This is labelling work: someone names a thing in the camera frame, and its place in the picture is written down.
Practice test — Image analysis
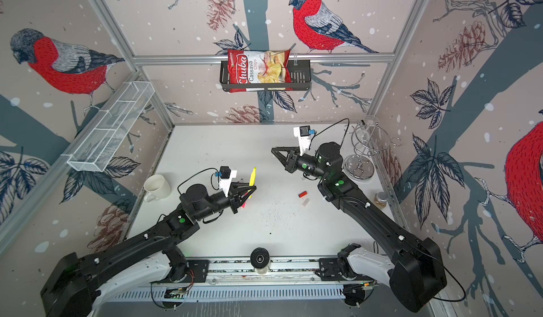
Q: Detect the white wire mesh shelf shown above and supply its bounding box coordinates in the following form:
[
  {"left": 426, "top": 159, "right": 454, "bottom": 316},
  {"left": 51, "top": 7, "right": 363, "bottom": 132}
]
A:
[{"left": 67, "top": 81, "right": 155, "bottom": 172}]

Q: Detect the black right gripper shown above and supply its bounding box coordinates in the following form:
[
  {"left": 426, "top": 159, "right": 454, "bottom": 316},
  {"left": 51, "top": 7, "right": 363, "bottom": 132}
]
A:
[{"left": 271, "top": 147, "right": 329, "bottom": 184}]

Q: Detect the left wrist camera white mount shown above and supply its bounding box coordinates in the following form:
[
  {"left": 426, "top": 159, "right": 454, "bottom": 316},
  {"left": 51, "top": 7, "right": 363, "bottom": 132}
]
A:
[{"left": 216, "top": 166, "right": 237, "bottom": 196}]

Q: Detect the white ceramic mug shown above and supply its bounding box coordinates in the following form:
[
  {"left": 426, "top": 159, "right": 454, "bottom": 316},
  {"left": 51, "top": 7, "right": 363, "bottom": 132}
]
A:
[{"left": 144, "top": 174, "right": 171, "bottom": 202}]

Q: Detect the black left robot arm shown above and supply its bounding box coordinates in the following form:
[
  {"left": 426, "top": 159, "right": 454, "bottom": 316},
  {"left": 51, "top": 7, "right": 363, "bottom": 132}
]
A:
[{"left": 40, "top": 182, "right": 257, "bottom": 316}]

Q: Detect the black round knob on rail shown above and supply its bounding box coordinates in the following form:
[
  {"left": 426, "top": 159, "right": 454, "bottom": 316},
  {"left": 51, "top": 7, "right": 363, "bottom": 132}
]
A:
[{"left": 250, "top": 247, "right": 270, "bottom": 275}]

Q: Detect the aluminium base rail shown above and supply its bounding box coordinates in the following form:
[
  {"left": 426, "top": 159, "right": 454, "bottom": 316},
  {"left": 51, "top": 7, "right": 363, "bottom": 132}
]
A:
[{"left": 90, "top": 255, "right": 442, "bottom": 286}]

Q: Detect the aluminium frame crossbar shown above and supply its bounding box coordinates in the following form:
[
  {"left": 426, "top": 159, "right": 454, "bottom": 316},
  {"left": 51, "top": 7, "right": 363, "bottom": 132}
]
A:
[{"left": 132, "top": 53, "right": 396, "bottom": 67}]

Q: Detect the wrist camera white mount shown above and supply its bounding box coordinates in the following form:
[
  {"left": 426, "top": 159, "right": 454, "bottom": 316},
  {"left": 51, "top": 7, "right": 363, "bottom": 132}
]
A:
[
  {"left": 294, "top": 126, "right": 315, "bottom": 155},
  {"left": 216, "top": 166, "right": 237, "bottom": 196}
]

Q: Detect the yellow highlighter pen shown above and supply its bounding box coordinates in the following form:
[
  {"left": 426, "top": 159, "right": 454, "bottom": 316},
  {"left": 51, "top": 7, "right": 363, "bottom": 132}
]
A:
[{"left": 249, "top": 168, "right": 256, "bottom": 186}]

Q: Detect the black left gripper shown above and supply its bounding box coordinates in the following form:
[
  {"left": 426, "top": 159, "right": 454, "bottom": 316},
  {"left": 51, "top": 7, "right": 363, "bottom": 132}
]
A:
[{"left": 194, "top": 183, "right": 256, "bottom": 223}]

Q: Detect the glass spice jar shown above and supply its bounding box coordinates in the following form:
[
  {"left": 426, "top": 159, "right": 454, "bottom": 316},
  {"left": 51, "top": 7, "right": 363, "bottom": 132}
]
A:
[{"left": 374, "top": 191, "right": 389, "bottom": 210}]

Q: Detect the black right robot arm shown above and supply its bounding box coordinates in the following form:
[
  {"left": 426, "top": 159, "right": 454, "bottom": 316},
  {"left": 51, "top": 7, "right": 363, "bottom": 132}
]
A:
[{"left": 271, "top": 142, "right": 447, "bottom": 312}]

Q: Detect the red cassava chips bag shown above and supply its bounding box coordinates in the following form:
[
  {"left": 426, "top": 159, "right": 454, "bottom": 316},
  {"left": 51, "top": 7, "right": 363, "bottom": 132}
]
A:
[{"left": 224, "top": 50, "right": 291, "bottom": 93}]

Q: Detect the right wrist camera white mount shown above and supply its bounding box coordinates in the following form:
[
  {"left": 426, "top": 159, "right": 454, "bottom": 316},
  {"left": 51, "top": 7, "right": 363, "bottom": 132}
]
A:
[{"left": 294, "top": 126, "right": 315, "bottom": 155}]

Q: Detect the black wire wall basket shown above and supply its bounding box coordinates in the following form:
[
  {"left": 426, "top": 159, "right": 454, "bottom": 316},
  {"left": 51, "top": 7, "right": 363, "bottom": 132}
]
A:
[{"left": 219, "top": 60, "right": 312, "bottom": 93}]

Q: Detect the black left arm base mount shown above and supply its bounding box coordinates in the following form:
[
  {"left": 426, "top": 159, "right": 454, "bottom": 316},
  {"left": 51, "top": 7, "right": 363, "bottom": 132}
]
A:
[{"left": 158, "top": 259, "right": 210, "bottom": 284}]

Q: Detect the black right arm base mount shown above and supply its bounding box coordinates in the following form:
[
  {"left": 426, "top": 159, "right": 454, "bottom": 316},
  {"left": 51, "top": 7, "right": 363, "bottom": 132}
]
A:
[{"left": 315, "top": 258, "right": 376, "bottom": 283}]

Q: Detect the chrome spiral glass holder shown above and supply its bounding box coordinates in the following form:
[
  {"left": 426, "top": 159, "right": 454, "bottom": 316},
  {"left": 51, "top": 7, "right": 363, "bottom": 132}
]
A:
[{"left": 343, "top": 115, "right": 402, "bottom": 181}]

